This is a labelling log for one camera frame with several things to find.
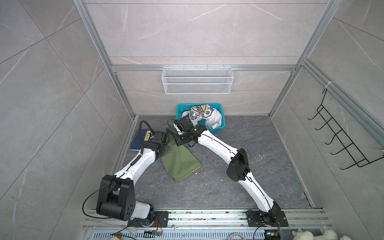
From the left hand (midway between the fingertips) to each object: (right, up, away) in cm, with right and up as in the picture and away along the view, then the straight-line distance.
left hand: (165, 147), depth 89 cm
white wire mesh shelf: (+20, +44, +12) cm, 50 cm away
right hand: (+8, +4, +2) cm, 10 cm away
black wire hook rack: (+85, +2, -26) cm, 89 cm away
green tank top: (+9, -9, +1) cm, 13 cm away
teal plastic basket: (+7, +27, +26) cm, 38 cm away
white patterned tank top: (+29, +21, +16) cm, 39 cm away
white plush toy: (+64, -34, -26) cm, 77 cm away
